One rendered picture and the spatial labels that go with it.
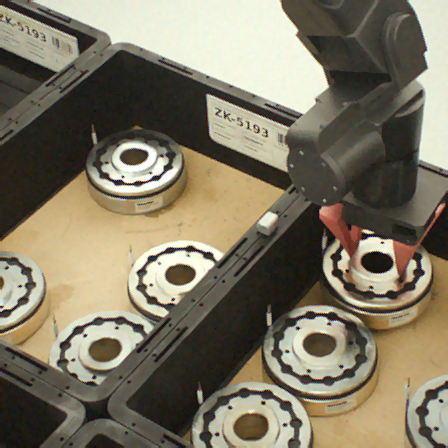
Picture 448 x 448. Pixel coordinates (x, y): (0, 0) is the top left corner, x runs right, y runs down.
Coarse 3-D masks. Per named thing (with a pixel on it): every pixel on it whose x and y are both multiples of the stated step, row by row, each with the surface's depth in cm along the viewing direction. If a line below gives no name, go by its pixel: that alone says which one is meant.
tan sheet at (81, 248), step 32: (192, 160) 140; (64, 192) 138; (192, 192) 137; (224, 192) 137; (256, 192) 136; (32, 224) 134; (64, 224) 134; (96, 224) 134; (128, 224) 134; (160, 224) 133; (192, 224) 133; (224, 224) 133; (32, 256) 131; (64, 256) 131; (96, 256) 131; (128, 256) 130; (64, 288) 128; (96, 288) 127; (64, 320) 125; (32, 352) 122
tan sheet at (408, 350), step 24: (432, 264) 128; (312, 288) 126; (432, 288) 125; (432, 312) 123; (384, 336) 121; (408, 336) 121; (432, 336) 121; (384, 360) 119; (408, 360) 119; (432, 360) 119; (384, 384) 117; (360, 408) 115; (384, 408) 115; (312, 432) 114; (336, 432) 114; (360, 432) 114; (384, 432) 114
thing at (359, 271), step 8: (360, 248) 122; (368, 248) 122; (376, 248) 122; (384, 248) 122; (392, 248) 122; (352, 256) 122; (360, 256) 122; (384, 256) 123; (392, 256) 122; (352, 264) 121; (360, 264) 121; (392, 264) 122; (360, 272) 120; (368, 272) 120; (392, 272) 120; (368, 280) 120; (376, 280) 120; (384, 280) 120; (392, 280) 120
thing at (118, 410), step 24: (432, 168) 123; (288, 216) 119; (264, 240) 117; (240, 264) 115; (216, 288) 113; (192, 312) 111; (168, 336) 109; (168, 360) 108; (144, 384) 106; (120, 408) 104; (144, 432) 102; (168, 432) 102
